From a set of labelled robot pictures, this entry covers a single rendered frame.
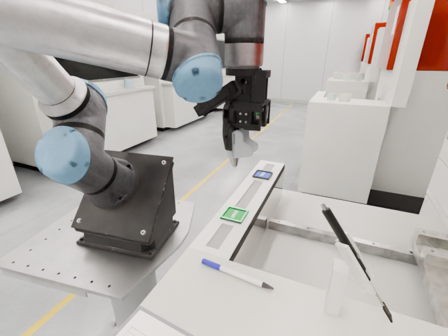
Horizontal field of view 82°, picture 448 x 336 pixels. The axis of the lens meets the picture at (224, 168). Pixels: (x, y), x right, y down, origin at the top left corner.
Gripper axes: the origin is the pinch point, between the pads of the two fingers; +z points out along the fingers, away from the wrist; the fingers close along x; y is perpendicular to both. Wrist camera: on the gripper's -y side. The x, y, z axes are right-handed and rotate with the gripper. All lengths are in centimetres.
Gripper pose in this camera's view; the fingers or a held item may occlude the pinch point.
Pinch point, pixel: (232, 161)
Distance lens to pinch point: 59.8
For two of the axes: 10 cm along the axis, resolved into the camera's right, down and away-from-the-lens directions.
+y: 9.2, 1.6, -3.7
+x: 4.0, -3.6, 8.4
